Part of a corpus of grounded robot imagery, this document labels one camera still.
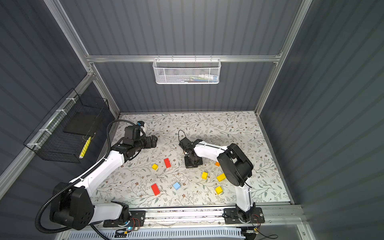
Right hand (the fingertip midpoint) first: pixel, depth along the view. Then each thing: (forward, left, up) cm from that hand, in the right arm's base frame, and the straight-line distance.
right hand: (192, 167), depth 92 cm
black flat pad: (+11, +56, +30) cm, 65 cm away
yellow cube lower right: (-14, -15, +2) cm, 21 cm away
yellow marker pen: (-5, +49, +29) cm, 57 cm away
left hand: (+10, +24, +17) cm, 31 cm away
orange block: (+2, -16, 0) cm, 16 cm away
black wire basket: (+3, +61, +31) cm, 68 cm away
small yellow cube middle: (-6, -7, +2) cm, 10 cm away
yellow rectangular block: (-7, -17, +1) cm, 18 cm away
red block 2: (-14, +20, +1) cm, 25 cm away
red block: (+3, +16, +1) cm, 16 cm away
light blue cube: (-12, +8, +3) cm, 15 cm away
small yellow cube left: (-1, +23, +2) cm, 23 cm away
